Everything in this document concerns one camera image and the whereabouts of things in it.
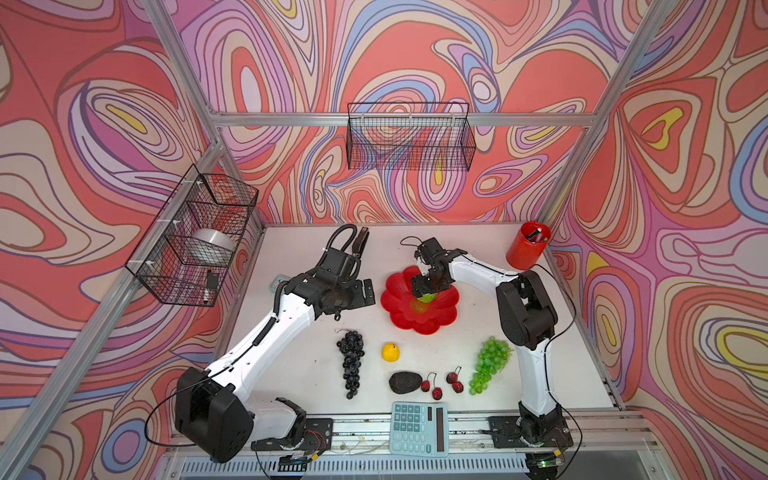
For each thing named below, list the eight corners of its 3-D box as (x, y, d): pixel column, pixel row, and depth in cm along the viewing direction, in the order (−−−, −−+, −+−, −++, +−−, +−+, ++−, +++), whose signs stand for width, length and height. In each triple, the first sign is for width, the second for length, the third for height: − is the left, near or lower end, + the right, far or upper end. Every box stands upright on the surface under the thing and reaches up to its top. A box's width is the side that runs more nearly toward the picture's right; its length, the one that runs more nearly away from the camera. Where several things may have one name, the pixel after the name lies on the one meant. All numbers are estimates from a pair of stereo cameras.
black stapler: (352, 257, 113) (351, 247, 108) (362, 234, 120) (361, 224, 116) (360, 258, 112) (359, 249, 108) (369, 236, 120) (369, 226, 116)
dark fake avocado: (388, 394, 81) (388, 389, 78) (388, 377, 84) (388, 372, 80) (421, 394, 81) (423, 389, 78) (420, 377, 84) (421, 372, 80)
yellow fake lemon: (382, 362, 86) (382, 356, 83) (382, 348, 89) (382, 342, 85) (399, 362, 86) (400, 356, 83) (399, 348, 89) (400, 342, 85)
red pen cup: (501, 262, 109) (512, 239, 99) (514, 240, 116) (526, 217, 106) (527, 275, 105) (541, 253, 95) (539, 252, 112) (554, 229, 102)
